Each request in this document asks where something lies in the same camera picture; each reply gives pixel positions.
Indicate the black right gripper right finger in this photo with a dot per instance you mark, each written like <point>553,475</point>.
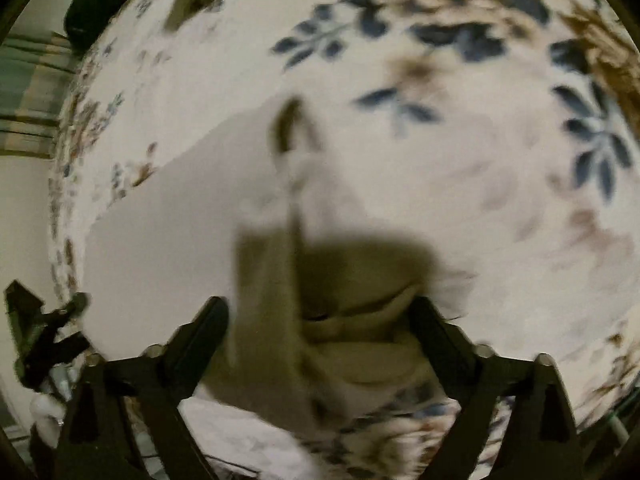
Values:
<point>540,441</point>

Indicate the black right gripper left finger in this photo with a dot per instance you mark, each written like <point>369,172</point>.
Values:
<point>97,440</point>

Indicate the cream white garment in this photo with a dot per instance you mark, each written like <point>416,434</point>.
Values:
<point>259,214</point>

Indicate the striped green curtain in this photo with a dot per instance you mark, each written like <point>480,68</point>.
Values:
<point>36,71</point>

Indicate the floral cream bed blanket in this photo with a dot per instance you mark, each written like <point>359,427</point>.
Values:
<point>502,133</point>

